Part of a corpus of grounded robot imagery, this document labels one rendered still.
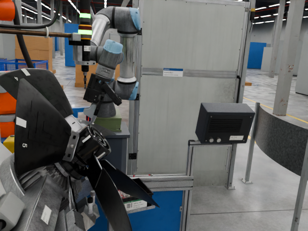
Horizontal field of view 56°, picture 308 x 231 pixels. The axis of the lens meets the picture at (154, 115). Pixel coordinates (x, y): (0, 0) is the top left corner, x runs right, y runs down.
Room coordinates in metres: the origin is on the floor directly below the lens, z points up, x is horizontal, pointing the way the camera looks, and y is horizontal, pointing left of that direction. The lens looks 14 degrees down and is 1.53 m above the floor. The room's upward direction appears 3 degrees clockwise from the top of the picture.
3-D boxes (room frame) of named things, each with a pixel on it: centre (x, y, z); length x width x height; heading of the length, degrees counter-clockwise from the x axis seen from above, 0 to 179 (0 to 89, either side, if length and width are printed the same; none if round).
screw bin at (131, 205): (1.22, 0.12, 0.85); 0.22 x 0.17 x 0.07; 117
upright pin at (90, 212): (0.88, 0.20, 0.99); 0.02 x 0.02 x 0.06
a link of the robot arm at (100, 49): (1.33, 0.21, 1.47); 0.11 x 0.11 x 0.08; 88
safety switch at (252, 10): (3.02, -0.89, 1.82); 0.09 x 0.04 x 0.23; 101
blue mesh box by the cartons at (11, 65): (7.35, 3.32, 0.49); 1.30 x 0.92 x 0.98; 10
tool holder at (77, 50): (0.98, 0.25, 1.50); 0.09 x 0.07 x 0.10; 136
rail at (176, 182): (1.36, 0.21, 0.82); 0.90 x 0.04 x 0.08; 101
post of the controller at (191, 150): (1.45, -0.21, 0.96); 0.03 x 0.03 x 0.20; 11
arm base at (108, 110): (1.78, 0.32, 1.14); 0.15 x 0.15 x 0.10
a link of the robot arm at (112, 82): (1.77, 0.31, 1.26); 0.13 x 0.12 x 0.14; 88
